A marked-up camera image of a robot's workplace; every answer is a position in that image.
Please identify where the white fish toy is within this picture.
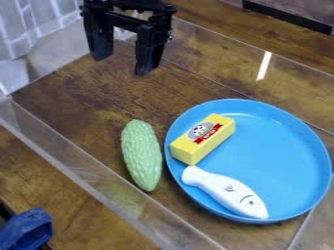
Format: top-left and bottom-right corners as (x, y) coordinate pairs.
(181, 166), (268, 219)

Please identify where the blue round plastic tray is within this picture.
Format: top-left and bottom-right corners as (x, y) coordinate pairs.
(164, 99), (331, 224)

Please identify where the yellow butter block toy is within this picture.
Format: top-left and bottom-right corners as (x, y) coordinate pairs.
(169, 113), (236, 166)

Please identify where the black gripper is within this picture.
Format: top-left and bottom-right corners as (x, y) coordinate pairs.
(80, 0), (176, 76)

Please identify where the clear acrylic enclosure wall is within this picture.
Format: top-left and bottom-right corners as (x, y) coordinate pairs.
(0, 6), (334, 250)

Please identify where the white patterned curtain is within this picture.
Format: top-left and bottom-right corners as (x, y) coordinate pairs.
(0, 0), (84, 63)

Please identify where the green bitter gourd toy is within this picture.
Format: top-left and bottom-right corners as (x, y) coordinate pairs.
(121, 119), (161, 191)

